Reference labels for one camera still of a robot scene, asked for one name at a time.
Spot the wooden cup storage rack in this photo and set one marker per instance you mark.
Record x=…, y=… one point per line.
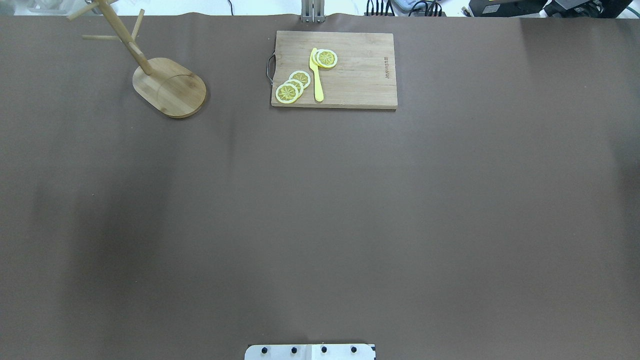
x=165, y=84

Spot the lemon slice front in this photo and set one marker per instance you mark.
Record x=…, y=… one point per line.
x=285, y=94

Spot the lemon slice middle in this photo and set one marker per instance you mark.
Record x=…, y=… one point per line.
x=297, y=84

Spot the lemon slice back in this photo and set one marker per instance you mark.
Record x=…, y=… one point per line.
x=301, y=76

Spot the wooden cutting board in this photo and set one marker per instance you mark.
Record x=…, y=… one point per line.
x=363, y=78

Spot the lemon slice near knife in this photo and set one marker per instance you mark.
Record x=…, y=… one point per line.
x=324, y=58

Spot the yellow plastic knife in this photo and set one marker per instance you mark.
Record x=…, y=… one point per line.
x=317, y=83

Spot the aluminium frame post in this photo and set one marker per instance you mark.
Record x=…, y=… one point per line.
x=313, y=11

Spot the white pedestal base plate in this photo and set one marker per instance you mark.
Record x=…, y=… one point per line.
x=317, y=351

